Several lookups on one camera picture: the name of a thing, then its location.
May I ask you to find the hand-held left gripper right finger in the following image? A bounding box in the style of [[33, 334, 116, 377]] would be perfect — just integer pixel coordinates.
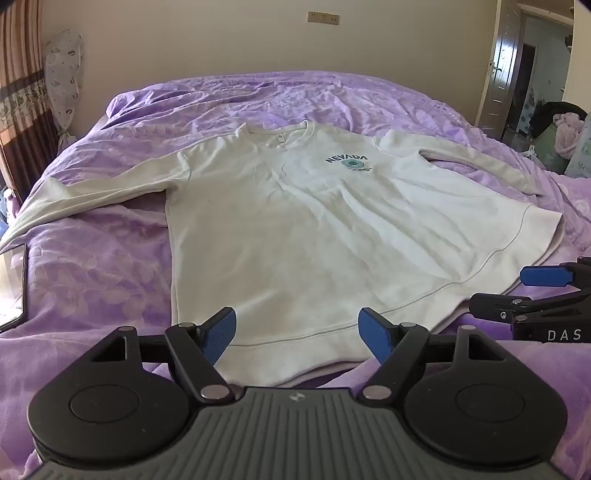
[[358, 307, 505, 402]]

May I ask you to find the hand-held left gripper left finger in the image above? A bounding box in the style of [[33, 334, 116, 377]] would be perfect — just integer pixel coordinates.
[[90, 307, 238, 402]]

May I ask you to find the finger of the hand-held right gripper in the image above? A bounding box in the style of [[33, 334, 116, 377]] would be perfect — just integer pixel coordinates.
[[468, 288, 591, 324], [519, 258, 591, 289]]

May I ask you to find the white printed sweatshirt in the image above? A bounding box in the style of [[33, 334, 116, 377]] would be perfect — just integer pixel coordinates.
[[0, 121, 567, 388]]

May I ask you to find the green bag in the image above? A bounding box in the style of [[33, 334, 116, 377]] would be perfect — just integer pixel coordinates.
[[537, 126, 573, 175]]

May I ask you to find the purple floral bed blanket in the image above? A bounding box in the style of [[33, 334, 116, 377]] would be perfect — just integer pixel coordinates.
[[0, 70, 591, 480]]

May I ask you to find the pink fluffy garment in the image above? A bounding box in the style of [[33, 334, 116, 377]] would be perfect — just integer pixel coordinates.
[[554, 113, 591, 160]]

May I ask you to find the dark garment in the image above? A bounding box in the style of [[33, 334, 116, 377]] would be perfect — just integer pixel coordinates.
[[529, 102, 590, 139]]

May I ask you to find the white wooden door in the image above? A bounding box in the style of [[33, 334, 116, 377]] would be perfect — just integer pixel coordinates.
[[480, 4, 525, 134]]

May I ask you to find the black smartphone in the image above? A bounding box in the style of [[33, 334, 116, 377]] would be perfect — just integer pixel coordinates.
[[0, 243, 28, 333]]

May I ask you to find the small pink object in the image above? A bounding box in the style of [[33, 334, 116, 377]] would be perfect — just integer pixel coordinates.
[[0, 187, 22, 219]]

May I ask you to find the fan with floral cover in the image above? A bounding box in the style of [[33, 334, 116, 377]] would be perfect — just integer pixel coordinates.
[[44, 28, 86, 151]]

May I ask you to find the brown patterned curtain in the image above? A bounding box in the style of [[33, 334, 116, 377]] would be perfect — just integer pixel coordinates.
[[0, 0, 62, 206]]

